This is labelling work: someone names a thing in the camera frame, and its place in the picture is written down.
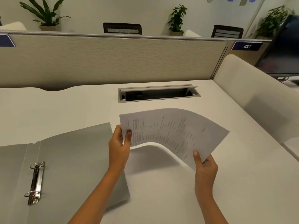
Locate small bushy potted plant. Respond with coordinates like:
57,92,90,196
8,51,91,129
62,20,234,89
167,4,188,37

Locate coloured wall stickers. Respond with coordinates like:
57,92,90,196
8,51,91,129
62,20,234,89
206,0,258,6

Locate white side divider panel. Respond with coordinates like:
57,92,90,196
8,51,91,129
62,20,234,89
213,54,299,161

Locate metal binder ring mechanism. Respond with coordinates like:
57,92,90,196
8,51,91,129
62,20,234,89
24,161,46,206

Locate white chair back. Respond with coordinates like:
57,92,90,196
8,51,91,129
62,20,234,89
183,29,202,38
0,22,27,31

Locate black mesh office chair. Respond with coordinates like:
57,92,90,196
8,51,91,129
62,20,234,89
103,22,142,35

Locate dark blue label plate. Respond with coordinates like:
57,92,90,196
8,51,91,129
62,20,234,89
0,34,16,47

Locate broad-leaf potted plant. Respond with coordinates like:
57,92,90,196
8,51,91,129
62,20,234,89
19,0,71,32

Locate grey ring binder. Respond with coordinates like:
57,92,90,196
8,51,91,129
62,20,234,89
0,122,131,224

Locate printed white paper sheet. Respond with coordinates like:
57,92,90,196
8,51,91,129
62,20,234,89
119,108,230,171

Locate black slatted office chair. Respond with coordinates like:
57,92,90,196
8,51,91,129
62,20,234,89
211,25,244,39

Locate person's right hand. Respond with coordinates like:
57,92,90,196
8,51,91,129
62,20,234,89
193,150,218,191

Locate person's right forearm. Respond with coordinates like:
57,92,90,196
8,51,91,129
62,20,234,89
194,188,229,224

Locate person's left hand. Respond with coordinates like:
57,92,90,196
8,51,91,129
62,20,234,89
108,125,132,171

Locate black computer monitor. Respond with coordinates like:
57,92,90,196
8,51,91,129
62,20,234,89
255,14,299,76

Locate person's left forearm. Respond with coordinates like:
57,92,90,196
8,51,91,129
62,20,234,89
67,166,125,224

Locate large leafy potted plant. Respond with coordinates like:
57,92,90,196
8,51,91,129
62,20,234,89
248,5,295,40

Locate dark blue number label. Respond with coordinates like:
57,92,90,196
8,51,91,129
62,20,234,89
231,41,263,51

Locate grey desk cable tray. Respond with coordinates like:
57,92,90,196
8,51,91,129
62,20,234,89
117,84,201,103

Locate beige desk partition panel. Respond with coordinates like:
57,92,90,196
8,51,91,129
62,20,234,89
0,30,230,88

